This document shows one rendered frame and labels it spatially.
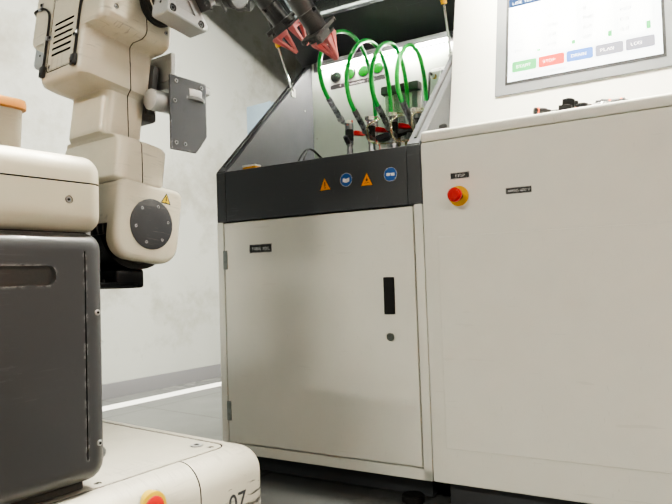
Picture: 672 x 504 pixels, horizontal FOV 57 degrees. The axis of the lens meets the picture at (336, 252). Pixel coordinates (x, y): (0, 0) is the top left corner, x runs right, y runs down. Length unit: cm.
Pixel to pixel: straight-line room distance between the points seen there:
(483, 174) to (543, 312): 37
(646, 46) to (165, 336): 290
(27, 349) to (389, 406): 100
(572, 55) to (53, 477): 158
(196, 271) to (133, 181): 265
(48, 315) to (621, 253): 116
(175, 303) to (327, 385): 216
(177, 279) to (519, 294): 263
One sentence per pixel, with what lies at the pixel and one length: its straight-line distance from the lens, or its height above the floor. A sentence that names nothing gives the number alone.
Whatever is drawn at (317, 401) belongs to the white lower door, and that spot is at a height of 25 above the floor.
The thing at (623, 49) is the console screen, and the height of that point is 118.
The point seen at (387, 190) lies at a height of 83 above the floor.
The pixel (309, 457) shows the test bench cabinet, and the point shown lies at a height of 9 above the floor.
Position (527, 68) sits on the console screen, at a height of 118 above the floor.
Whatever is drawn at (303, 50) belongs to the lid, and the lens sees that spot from 254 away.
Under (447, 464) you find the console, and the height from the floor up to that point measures 12.
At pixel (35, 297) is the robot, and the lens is 101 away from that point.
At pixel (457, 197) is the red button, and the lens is 156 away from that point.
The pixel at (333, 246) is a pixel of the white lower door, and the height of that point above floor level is 69.
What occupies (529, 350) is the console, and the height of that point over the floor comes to 41.
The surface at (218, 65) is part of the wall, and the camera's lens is 433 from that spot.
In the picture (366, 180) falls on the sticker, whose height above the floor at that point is 87.
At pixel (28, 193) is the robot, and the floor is 74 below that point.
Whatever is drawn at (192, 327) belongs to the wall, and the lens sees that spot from 392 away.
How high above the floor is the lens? 60
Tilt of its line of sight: 2 degrees up
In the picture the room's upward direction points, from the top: 2 degrees counter-clockwise
